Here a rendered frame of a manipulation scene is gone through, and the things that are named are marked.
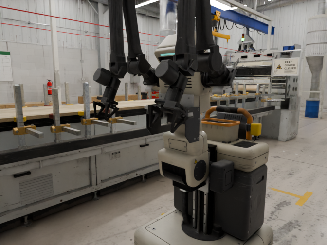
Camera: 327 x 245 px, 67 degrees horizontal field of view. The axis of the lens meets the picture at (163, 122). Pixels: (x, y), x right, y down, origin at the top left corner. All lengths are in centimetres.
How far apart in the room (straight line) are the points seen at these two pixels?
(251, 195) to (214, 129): 41
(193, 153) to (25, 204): 159
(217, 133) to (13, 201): 167
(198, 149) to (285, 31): 1120
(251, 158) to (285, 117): 402
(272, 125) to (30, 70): 757
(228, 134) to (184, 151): 32
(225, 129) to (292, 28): 1086
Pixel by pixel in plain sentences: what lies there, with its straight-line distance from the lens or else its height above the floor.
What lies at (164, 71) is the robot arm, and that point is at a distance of 81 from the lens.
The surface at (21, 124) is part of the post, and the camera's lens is 194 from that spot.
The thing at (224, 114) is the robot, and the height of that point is 94.
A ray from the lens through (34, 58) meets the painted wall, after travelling 953.
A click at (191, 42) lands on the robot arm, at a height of 130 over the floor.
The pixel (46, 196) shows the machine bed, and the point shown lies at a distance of 243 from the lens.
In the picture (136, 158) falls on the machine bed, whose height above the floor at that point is 31.
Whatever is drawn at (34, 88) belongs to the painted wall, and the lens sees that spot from 948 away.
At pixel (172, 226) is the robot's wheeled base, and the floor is 28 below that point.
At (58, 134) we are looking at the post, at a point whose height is 76.
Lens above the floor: 116
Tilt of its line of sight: 9 degrees down
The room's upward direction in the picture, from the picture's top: straight up
